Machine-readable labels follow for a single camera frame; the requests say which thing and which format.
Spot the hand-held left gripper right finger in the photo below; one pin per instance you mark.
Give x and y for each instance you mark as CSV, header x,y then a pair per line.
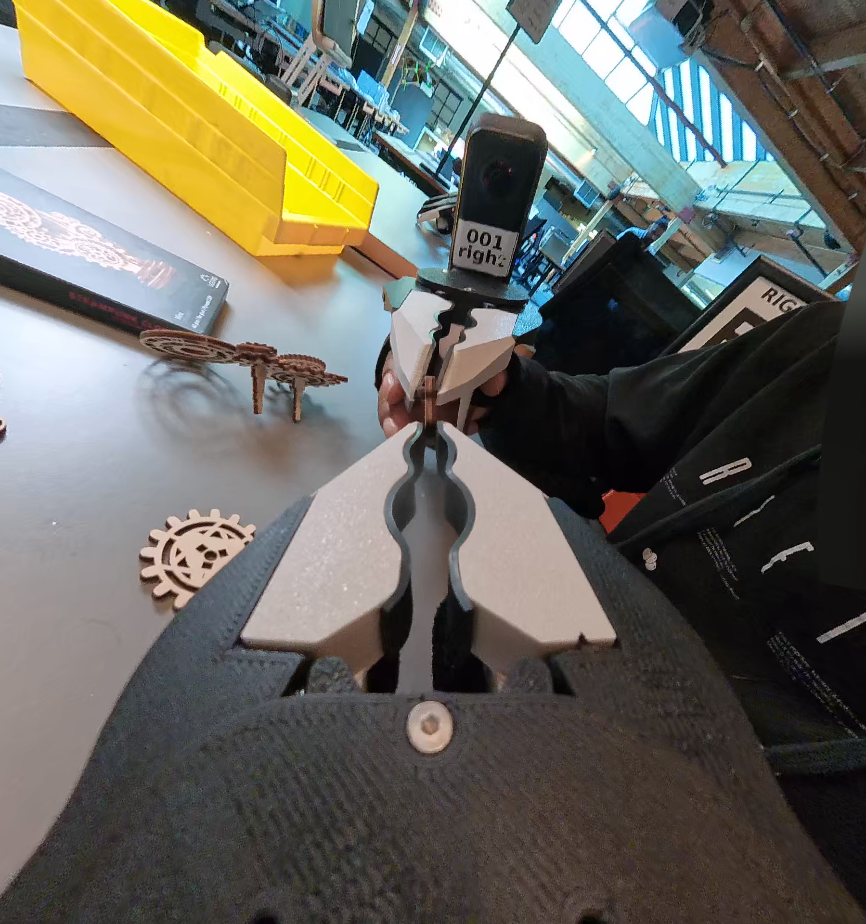
x,y
534,570

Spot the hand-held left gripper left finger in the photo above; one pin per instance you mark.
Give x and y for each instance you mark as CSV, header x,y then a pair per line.
x,y
324,570

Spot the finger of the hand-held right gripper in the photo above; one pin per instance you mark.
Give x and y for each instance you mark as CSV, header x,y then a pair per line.
x,y
415,339
480,354

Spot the small wooden connector piece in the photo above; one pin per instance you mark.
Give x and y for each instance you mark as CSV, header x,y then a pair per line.
x,y
425,401

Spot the wooden gear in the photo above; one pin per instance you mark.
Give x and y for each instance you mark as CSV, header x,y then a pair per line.
x,y
187,552

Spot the wooden gear assembly with pegs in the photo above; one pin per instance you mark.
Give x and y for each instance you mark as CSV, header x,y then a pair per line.
x,y
238,354

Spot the person's right forearm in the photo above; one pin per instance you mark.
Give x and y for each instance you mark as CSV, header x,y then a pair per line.
x,y
656,411

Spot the person's right hand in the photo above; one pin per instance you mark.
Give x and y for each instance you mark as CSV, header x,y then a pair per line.
x,y
393,408

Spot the wood-edged grey table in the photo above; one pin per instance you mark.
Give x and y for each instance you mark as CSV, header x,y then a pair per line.
x,y
404,209

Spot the red orange object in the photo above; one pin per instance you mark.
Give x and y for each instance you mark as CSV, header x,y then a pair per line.
x,y
620,509

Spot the black monitor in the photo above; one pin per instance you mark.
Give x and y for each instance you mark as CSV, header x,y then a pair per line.
x,y
613,310

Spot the sign on black pole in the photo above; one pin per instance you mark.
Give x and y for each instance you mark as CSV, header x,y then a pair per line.
x,y
530,18

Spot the person's black printed hoodie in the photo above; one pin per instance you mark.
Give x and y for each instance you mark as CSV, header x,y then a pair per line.
x,y
765,613

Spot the black framed white sign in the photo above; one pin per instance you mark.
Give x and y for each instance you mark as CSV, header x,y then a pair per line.
x,y
758,303

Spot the yellow plastic bin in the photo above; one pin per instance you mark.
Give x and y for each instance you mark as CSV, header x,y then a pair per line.
x,y
187,123

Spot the black puzzle box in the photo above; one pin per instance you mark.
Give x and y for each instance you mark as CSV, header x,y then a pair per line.
x,y
79,245

